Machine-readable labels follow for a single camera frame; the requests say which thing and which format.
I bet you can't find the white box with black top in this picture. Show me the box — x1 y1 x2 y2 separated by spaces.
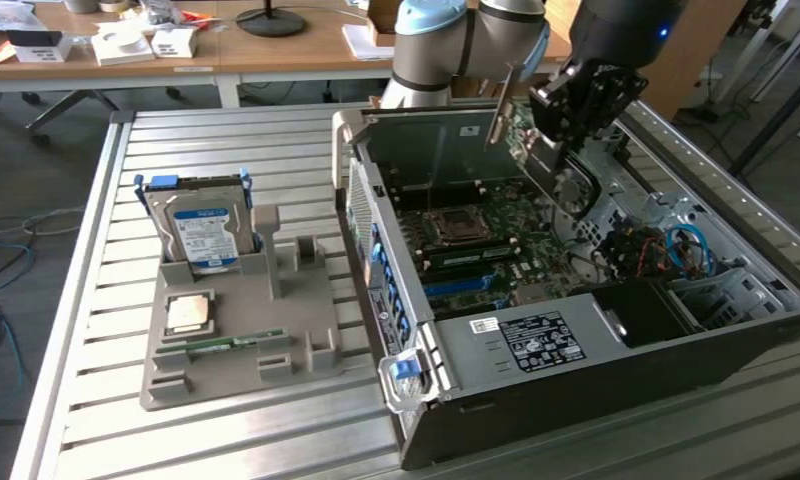
4 29 74 65

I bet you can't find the grey plastic parts rack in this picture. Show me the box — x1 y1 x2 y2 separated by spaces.
137 203 369 412

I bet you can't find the grey power supply unit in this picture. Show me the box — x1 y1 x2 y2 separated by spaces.
431 294 625 390

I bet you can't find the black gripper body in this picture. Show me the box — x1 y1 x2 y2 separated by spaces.
564 0 684 77

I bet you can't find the black round lamp base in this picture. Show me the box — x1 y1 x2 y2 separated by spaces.
234 0 307 38

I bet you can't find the blue disk wire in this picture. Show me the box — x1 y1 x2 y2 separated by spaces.
664 224 720 279

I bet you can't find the blue floor cable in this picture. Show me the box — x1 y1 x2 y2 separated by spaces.
0 229 31 427

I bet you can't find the small white labelled box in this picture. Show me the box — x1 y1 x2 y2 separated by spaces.
150 27 198 60

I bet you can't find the graphics card with metal bracket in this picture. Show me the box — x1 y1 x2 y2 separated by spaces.
483 60 606 220

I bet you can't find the white box with tape roll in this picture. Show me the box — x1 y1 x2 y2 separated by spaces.
90 22 157 67

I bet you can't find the silver disk bay cage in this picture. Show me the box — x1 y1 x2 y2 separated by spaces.
550 119 649 242

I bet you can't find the wooden desk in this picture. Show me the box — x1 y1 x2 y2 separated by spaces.
0 0 585 109

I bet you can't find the open cardboard box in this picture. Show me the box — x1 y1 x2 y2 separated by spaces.
363 0 402 36

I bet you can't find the stack of white papers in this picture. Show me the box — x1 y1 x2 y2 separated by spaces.
341 23 395 61

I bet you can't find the white floor cable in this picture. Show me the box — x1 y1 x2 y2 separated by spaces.
0 207 82 237

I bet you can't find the green motherboard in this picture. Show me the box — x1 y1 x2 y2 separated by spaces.
385 178 602 321

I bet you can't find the orange and black wire bundle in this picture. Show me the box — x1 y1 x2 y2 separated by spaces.
602 227 672 282

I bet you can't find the open black PC case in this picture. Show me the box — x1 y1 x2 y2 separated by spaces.
330 92 800 471

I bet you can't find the black installed RAM stick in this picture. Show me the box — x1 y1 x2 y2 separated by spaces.
429 244 516 272

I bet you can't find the hard disk in blue caddy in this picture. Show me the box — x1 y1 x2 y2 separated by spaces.
134 169 255 275

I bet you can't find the CPU socket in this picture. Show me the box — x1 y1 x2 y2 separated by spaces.
425 206 489 247

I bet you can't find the blue case latch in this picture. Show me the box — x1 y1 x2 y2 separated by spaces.
385 356 419 385

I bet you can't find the blue expansion slot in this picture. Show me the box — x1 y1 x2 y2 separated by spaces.
425 273 500 300

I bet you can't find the CPU chip with metal lid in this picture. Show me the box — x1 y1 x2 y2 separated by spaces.
163 293 214 336

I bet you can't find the wooden cabinet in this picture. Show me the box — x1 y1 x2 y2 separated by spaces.
544 0 749 121

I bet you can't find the green RAM stick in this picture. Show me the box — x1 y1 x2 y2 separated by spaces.
155 328 287 355

